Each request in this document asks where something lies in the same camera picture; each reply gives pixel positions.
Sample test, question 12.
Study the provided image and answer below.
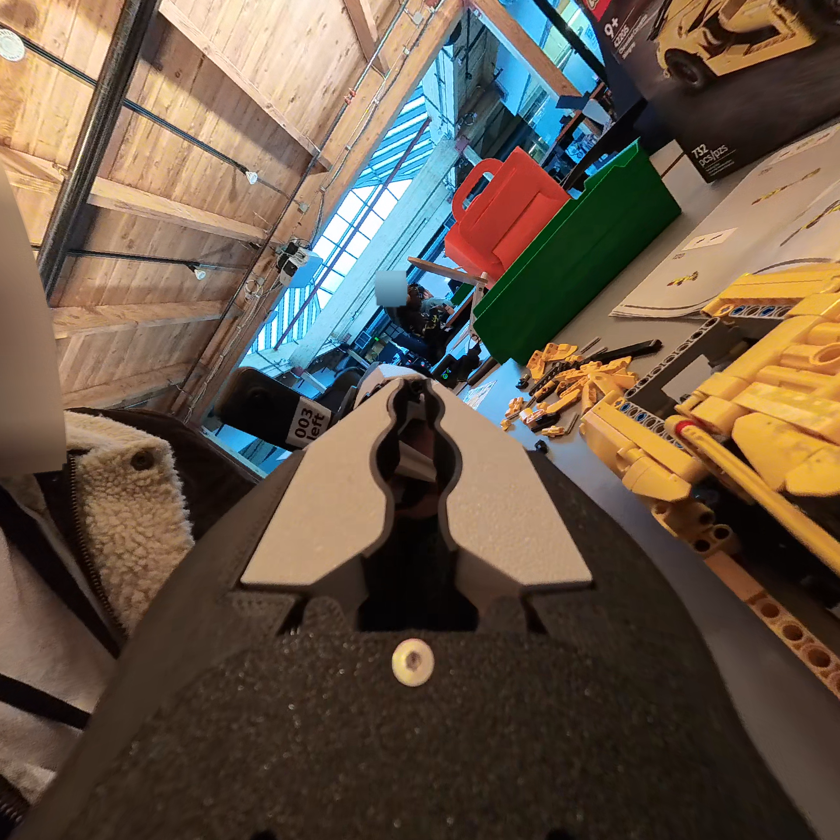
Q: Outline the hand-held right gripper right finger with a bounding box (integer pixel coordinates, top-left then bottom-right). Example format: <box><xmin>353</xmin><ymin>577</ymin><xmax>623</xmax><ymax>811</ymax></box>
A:
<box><xmin>424</xmin><ymin>381</ymin><xmax>593</xmax><ymax>615</ymax></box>

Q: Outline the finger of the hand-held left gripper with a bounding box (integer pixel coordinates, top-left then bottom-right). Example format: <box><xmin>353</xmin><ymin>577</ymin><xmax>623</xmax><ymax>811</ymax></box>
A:
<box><xmin>352</xmin><ymin>364</ymin><xmax>443</xmax><ymax>483</ymax></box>

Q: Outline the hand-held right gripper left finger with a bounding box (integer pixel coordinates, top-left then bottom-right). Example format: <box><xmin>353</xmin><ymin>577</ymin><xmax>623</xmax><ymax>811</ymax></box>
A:
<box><xmin>239</xmin><ymin>378</ymin><xmax>412</xmax><ymax>620</ymax></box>

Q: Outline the pile of yellow brick pieces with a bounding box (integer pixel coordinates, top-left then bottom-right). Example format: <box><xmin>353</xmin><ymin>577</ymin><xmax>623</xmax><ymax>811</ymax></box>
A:
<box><xmin>499</xmin><ymin>339</ymin><xmax>665</xmax><ymax>442</ymax></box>

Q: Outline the yellow brick car model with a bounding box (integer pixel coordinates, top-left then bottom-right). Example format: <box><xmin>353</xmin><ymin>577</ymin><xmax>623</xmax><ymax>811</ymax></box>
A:
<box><xmin>581</xmin><ymin>263</ymin><xmax>840</xmax><ymax>699</ymax></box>

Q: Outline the grey desk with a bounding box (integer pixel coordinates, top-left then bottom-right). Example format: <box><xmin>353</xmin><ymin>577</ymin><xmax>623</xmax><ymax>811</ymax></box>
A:
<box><xmin>453</xmin><ymin>132</ymin><xmax>840</xmax><ymax>840</ymax></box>

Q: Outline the fleece-lined jacket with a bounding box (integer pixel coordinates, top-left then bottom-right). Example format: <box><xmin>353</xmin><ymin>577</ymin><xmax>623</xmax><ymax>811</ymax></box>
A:
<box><xmin>0</xmin><ymin>407</ymin><xmax>258</xmax><ymax>804</ymax></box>

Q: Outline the skylight window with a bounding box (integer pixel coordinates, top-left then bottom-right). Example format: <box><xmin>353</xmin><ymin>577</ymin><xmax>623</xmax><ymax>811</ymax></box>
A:
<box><xmin>243</xmin><ymin>86</ymin><xmax>455</xmax><ymax>384</ymax></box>

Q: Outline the green plastic bin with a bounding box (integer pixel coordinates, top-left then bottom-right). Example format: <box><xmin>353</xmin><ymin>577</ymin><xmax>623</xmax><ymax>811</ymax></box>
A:
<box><xmin>473</xmin><ymin>141</ymin><xmax>683</xmax><ymax>367</ymax></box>

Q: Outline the red plastic container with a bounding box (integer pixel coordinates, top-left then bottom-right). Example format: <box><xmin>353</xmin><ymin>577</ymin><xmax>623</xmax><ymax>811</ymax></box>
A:
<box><xmin>444</xmin><ymin>147</ymin><xmax>573</xmax><ymax>280</ymax></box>

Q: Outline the open instruction booklet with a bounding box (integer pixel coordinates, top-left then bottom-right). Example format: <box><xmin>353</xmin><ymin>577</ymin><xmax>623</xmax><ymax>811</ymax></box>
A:
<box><xmin>611</xmin><ymin>125</ymin><xmax>840</xmax><ymax>321</ymax></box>

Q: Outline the toy car box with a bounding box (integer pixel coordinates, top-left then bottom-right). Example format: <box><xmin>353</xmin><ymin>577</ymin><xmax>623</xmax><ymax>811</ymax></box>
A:
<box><xmin>578</xmin><ymin>0</ymin><xmax>840</xmax><ymax>186</ymax></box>

